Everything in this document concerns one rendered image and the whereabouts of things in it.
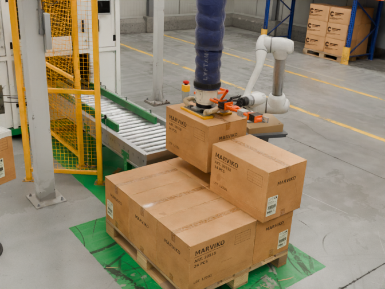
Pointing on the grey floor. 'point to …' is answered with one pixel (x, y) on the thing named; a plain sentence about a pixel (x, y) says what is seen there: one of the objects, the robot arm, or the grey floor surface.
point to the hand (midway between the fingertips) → (226, 105)
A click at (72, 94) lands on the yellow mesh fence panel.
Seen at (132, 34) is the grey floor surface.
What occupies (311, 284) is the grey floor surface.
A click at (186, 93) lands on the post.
